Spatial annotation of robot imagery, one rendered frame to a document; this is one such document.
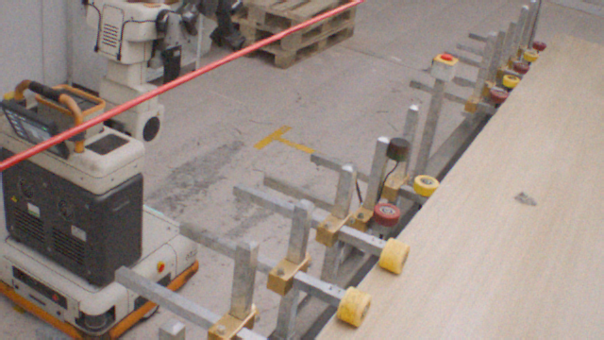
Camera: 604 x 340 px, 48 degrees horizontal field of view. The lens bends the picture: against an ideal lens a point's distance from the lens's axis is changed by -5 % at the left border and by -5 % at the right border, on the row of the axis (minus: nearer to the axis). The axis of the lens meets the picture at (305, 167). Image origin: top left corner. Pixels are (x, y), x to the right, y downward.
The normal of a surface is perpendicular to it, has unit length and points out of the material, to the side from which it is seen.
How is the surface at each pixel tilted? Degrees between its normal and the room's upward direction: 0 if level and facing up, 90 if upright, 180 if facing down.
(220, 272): 0
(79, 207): 90
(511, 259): 0
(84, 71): 90
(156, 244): 0
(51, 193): 90
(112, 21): 82
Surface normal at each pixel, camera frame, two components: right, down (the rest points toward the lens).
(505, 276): 0.14, -0.87
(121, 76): -0.46, 0.25
